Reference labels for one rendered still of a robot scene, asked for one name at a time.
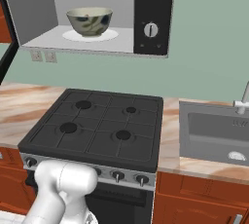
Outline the red-brown wall cupboard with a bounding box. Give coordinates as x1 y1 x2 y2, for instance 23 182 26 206
0 3 14 44

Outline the black gas hob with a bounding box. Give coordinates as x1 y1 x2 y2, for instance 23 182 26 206
17 88 164 173

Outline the red-brown cupboard door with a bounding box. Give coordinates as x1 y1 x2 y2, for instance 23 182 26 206
0 146 37 216
151 192 249 224

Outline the grey sink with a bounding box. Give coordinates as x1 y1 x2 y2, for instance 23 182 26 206
178 100 249 168

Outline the black oven door handle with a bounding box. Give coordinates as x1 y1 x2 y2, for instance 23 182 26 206
24 170 149 208

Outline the patterned ceramic bowl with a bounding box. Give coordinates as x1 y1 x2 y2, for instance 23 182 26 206
65 7 114 38

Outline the white wall socket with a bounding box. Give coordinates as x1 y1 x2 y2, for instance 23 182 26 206
30 50 44 62
44 51 58 64

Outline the silver oven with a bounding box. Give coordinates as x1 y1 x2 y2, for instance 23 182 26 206
18 152 158 224

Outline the silver tap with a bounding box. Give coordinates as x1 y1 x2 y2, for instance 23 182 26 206
232 81 249 116

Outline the red-brown drawer front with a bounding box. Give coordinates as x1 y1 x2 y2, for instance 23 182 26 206
156 170 249 210

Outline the black microwave door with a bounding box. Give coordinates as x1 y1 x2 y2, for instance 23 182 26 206
0 0 19 86

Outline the grey microwave oven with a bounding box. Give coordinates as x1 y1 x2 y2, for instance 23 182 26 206
0 0 177 60

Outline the white microwave turntable plate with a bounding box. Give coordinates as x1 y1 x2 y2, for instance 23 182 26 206
61 27 120 43

